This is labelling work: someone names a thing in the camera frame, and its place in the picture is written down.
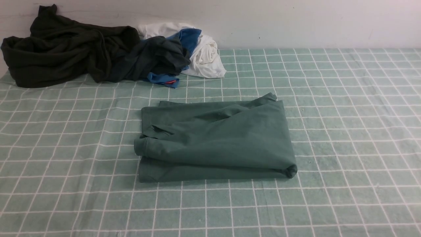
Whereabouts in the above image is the white crumpled garment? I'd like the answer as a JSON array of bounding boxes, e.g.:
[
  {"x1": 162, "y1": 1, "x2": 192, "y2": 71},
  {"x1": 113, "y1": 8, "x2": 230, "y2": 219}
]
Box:
[{"x1": 138, "y1": 22, "x2": 226, "y2": 78}]

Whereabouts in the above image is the blue crumpled garment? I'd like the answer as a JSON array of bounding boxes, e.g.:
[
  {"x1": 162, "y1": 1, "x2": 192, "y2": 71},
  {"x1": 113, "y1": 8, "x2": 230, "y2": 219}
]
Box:
[{"x1": 146, "y1": 28, "x2": 202, "y2": 88}]

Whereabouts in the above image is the green long-sleeve top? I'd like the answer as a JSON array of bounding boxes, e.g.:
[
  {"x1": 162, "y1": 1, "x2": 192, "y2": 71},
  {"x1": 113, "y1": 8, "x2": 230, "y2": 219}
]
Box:
[{"x1": 134, "y1": 93, "x2": 298, "y2": 183}]

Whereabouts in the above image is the green checked tablecloth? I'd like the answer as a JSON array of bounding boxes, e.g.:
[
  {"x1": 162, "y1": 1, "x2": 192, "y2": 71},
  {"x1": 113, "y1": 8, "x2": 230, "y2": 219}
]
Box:
[{"x1": 0, "y1": 48, "x2": 421, "y2": 237}]

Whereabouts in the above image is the dark grey crumpled garment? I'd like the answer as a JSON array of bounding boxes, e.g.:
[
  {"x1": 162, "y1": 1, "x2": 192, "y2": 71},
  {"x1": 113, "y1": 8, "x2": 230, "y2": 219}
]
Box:
[{"x1": 105, "y1": 36, "x2": 191, "y2": 83}]

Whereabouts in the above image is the dark olive crumpled garment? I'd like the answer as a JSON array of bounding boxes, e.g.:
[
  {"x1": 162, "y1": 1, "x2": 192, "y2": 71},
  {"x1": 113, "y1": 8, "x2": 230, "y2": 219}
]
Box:
[{"x1": 1, "y1": 5, "x2": 141, "y2": 88}]

